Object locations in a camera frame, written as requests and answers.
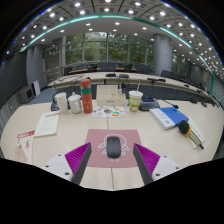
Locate cream booklet with red title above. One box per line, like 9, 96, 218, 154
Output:
33, 110, 62, 138

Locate black computer mouse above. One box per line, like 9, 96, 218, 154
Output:
106, 136, 122, 159

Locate white upright device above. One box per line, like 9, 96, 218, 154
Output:
30, 79, 42, 98

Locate blue and white book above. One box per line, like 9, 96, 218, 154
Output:
148, 106, 190, 131

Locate cream cardboard box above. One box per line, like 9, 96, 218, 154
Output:
95, 85, 127, 107

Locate black desk microphone unit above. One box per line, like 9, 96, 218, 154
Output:
50, 93, 62, 112
138, 96, 180, 112

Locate red bottle with green band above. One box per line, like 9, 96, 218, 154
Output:
79, 78, 94, 115

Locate white lidded ceramic mug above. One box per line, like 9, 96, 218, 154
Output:
67, 92, 83, 115

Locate green printed paper cup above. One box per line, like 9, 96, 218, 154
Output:
128, 82, 144, 113

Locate dark office chairs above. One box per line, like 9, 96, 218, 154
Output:
63, 62, 201, 84

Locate colourful sticker sheet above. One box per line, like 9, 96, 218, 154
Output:
92, 105, 126, 118

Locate translucent plastic cup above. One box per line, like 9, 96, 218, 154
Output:
54, 91, 69, 115

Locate white paper pad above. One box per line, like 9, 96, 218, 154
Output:
186, 115, 207, 150

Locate far black conference microphones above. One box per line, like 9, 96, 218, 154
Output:
104, 72, 168, 84

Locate red and white calligraphy sheet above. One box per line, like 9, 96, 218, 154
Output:
14, 129, 36, 164

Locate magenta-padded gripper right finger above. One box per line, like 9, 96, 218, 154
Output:
132, 143, 183, 186

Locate black handheld microphone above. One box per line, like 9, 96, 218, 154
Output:
177, 120, 205, 151

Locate pink mouse pad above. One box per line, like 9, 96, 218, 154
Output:
84, 128, 143, 169

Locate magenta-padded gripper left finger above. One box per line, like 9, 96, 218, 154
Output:
41, 142, 92, 186

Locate ceiling lights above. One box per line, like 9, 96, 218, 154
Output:
6, 0, 223, 68

